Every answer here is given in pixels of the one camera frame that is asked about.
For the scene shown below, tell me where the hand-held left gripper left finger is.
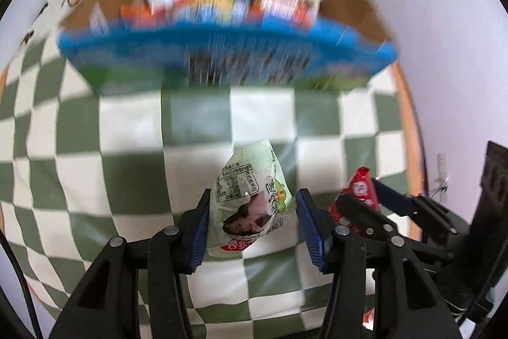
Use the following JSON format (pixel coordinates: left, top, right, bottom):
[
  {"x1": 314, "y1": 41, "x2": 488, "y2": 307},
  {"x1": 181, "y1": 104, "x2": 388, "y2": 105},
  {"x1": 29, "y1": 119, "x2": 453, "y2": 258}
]
[{"x1": 48, "y1": 188, "x2": 211, "y2": 339}]

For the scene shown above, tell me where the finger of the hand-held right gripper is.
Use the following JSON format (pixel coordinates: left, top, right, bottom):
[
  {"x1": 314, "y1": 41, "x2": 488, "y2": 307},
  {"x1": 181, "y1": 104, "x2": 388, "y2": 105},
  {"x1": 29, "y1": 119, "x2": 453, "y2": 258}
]
[
  {"x1": 373, "y1": 180, "x2": 457, "y2": 240},
  {"x1": 335, "y1": 194, "x2": 401, "y2": 244}
]

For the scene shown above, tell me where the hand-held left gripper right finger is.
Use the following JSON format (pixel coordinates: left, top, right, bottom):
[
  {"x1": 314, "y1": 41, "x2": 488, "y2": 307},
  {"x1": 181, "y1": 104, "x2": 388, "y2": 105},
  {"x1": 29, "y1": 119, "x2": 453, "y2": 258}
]
[{"x1": 296, "y1": 189, "x2": 463, "y2": 339}]

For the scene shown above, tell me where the red snack packet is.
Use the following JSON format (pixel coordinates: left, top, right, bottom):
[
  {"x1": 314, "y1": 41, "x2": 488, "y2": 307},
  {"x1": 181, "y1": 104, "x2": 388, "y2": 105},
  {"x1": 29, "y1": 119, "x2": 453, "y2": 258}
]
[{"x1": 329, "y1": 167, "x2": 382, "y2": 238}]

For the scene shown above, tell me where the pale green snack packet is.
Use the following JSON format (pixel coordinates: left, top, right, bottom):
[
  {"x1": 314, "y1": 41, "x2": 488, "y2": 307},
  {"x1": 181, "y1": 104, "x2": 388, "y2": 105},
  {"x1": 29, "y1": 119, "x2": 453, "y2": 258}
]
[{"x1": 206, "y1": 138, "x2": 298, "y2": 258}]

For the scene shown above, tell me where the printed cardboard box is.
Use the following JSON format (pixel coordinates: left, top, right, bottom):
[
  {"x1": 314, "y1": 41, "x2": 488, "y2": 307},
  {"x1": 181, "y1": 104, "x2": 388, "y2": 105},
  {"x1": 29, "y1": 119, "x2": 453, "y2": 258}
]
[{"x1": 56, "y1": 0, "x2": 399, "y2": 93}]

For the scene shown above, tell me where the wooden table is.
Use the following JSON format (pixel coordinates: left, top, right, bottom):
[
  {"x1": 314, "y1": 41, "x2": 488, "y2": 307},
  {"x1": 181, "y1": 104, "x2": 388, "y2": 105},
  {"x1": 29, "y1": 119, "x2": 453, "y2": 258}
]
[{"x1": 391, "y1": 61, "x2": 427, "y2": 240}]

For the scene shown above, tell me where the green white checkered mat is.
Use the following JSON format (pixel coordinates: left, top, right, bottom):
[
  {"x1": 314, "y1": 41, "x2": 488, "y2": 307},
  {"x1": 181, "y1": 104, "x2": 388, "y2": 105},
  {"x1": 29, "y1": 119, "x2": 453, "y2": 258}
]
[{"x1": 0, "y1": 33, "x2": 425, "y2": 339}]

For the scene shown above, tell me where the black cable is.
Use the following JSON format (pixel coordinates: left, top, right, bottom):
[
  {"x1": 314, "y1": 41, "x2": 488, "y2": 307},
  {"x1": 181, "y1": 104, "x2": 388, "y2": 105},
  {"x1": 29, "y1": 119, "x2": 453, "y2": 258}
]
[{"x1": 0, "y1": 232, "x2": 44, "y2": 339}]

